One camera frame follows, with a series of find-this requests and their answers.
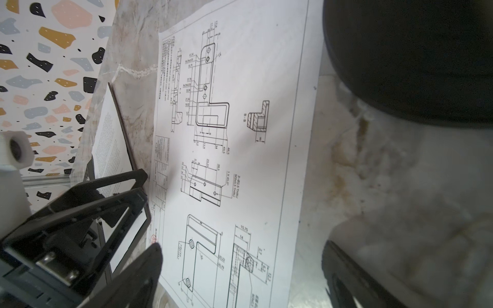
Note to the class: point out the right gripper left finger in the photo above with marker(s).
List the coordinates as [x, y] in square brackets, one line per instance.
[136, 285]

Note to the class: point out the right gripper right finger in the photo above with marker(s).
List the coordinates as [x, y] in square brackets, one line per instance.
[348, 283]

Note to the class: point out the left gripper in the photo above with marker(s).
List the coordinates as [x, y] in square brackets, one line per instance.
[58, 255]

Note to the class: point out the paper with printed text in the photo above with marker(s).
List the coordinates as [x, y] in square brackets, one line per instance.
[111, 161]

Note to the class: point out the paper with technical drawings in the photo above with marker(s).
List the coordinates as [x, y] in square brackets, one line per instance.
[235, 98]

